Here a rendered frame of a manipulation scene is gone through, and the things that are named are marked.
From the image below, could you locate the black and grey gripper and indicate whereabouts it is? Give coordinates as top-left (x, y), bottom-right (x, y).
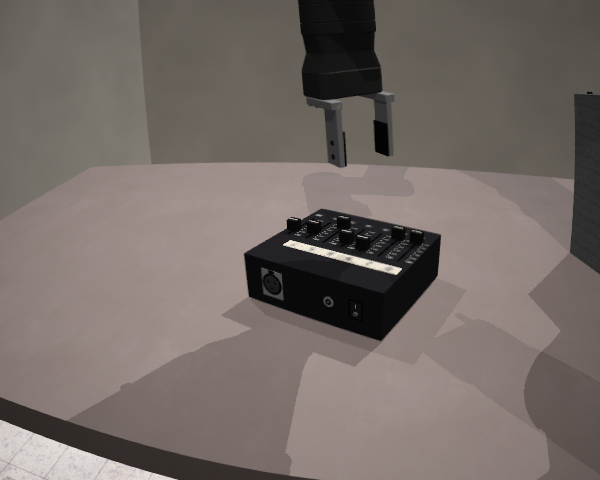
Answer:
top-left (298, 0), bottom-right (395, 168)

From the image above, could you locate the black lighting desk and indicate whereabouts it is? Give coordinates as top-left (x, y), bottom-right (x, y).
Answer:
top-left (244, 209), bottom-right (441, 341)

